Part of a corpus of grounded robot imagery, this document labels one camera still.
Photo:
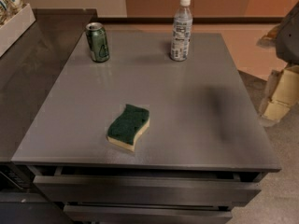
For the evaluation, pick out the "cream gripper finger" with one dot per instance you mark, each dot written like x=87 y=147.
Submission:
x=280 y=95

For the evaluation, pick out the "green and yellow sponge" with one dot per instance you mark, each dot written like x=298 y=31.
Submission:
x=128 y=127

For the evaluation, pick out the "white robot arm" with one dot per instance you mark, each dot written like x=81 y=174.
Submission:
x=286 y=37

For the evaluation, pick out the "clear plastic water bottle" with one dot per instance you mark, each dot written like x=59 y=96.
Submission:
x=182 y=28

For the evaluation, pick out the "upper metal drawer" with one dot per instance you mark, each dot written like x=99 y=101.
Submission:
x=147 y=187

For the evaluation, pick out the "metal drawer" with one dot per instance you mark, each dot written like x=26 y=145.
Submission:
x=139 y=215
x=147 y=187

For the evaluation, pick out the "green soda can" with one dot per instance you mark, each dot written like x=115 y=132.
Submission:
x=97 y=40

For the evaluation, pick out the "lower metal drawer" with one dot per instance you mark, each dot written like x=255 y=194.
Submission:
x=139 y=215

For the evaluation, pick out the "white cardboard box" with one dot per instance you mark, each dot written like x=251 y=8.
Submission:
x=12 y=30

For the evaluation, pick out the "packaged snacks in box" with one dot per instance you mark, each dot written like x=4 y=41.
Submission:
x=9 y=8

